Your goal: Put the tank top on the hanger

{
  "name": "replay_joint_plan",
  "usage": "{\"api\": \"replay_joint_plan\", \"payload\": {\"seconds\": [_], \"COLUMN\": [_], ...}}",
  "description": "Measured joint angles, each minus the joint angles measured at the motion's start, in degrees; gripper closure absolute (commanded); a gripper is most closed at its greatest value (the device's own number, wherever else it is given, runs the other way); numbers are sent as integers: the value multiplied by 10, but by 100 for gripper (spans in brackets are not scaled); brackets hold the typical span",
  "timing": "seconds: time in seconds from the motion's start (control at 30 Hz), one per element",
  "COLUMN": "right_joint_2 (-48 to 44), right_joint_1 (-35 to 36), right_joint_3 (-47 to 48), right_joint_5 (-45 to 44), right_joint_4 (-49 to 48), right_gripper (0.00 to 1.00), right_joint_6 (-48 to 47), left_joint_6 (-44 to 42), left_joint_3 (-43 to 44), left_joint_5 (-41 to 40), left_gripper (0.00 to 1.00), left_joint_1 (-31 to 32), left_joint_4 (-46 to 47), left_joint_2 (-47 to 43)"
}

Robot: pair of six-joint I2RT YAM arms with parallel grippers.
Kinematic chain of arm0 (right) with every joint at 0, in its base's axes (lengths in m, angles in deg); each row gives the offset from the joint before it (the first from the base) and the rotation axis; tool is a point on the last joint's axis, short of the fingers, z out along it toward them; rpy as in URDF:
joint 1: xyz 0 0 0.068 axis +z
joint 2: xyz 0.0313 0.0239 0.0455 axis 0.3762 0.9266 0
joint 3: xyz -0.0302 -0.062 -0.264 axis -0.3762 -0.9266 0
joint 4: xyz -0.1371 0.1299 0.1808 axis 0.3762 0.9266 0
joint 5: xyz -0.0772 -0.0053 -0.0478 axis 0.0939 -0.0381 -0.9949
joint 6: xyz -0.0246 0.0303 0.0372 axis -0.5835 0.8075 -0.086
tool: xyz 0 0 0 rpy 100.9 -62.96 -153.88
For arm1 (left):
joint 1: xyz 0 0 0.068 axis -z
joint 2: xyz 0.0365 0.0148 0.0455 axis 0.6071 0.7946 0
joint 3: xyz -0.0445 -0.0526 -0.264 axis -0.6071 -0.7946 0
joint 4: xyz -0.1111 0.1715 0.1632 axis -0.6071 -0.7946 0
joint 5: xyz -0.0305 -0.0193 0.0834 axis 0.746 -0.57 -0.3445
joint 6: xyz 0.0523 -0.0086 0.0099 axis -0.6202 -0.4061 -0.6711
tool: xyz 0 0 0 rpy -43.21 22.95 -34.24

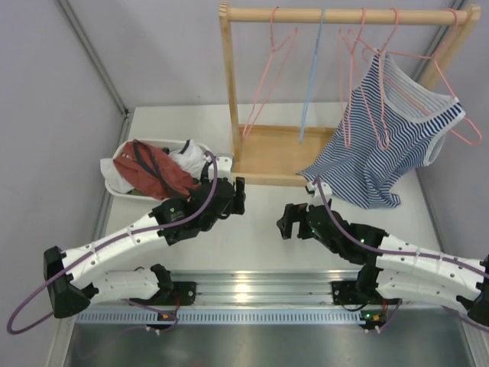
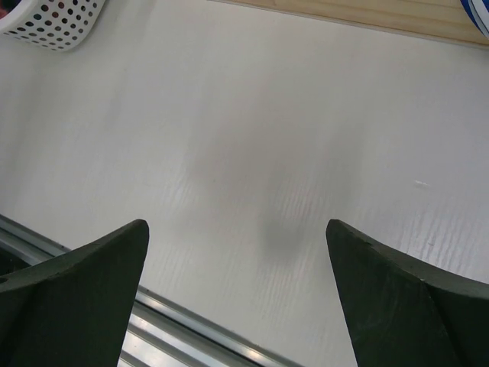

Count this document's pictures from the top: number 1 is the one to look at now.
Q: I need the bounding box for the red tank top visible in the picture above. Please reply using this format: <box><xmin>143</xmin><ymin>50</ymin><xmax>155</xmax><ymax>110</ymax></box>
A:
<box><xmin>113</xmin><ymin>139</ymin><xmax>201</xmax><ymax>200</ymax></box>

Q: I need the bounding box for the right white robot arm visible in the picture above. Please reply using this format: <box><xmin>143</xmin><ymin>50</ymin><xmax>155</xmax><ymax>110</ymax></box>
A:
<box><xmin>277</xmin><ymin>203</ymin><xmax>488</xmax><ymax>326</ymax></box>

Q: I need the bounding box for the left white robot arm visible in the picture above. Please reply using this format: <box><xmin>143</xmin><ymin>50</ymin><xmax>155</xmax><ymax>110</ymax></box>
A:
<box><xmin>44</xmin><ymin>177</ymin><xmax>246</xmax><ymax>319</ymax></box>

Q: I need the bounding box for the blue striped tank top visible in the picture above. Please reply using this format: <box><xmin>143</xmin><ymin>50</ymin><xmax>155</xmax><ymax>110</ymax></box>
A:
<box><xmin>299</xmin><ymin>54</ymin><xmax>465</xmax><ymax>209</ymax></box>

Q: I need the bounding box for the pink hanger holding striped top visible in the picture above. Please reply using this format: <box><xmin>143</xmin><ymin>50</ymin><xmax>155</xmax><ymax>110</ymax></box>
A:
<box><xmin>361</xmin><ymin>8</ymin><xmax>483</xmax><ymax>146</ymax></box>

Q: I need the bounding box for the wooden clothes rack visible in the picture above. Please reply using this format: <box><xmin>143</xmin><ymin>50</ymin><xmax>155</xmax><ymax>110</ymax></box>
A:
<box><xmin>219</xmin><ymin>2</ymin><xmax>481</xmax><ymax>187</ymax></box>

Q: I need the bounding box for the white garment in basket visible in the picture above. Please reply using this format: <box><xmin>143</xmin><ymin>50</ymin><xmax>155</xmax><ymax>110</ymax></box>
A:
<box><xmin>100</xmin><ymin>139</ymin><xmax>207</xmax><ymax>194</ymax></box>

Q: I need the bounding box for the white perforated laundry basket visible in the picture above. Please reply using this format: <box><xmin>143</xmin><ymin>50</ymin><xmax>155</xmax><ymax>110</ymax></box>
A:
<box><xmin>105</xmin><ymin>137</ymin><xmax>215</xmax><ymax>201</ymax></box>

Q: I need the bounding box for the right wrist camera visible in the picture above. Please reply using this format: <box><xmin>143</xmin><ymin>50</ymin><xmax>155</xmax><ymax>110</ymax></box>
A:
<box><xmin>305</xmin><ymin>181</ymin><xmax>332</xmax><ymax>206</ymax></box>

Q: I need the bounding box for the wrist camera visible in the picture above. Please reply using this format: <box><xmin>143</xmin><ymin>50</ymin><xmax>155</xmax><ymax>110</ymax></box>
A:
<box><xmin>206</xmin><ymin>154</ymin><xmax>234</xmax><ymax>183</ymax></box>
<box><xmin>305</xmin><ymin>181</ymin><xmax>332</xmax><ymax>206</ymax></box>

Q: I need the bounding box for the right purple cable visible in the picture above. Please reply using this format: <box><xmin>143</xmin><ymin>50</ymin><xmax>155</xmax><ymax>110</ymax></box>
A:
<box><xmin>313</xmin><ymin>176</ymin><xmax>489</xmax><ymax>333</ymax></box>

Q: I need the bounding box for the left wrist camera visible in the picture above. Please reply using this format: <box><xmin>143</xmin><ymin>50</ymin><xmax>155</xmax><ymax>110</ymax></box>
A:
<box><xmin>206</xmin><ymin>154</ymin><xmax>234</xmax><ymax>183</ymax></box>

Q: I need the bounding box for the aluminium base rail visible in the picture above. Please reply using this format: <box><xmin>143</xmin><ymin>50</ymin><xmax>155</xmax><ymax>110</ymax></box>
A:
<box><xmin>171</xmin><ymin>270</ymin><xmax>358</xmax><ymax>307</ymax></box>

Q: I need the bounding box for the blue wire hanger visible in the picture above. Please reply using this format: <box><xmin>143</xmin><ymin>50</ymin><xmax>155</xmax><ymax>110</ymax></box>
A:
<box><xmin>299</xmin><ymin>8</ymin><xmax>326</xmax><ymax>145</ymax></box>

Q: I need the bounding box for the grey slotted cable duct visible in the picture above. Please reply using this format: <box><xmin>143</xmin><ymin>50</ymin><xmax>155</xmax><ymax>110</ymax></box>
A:
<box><xmin>76</xmin><ymin>308</ymin><xmax>386</xmax><ymax>326</ymax></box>

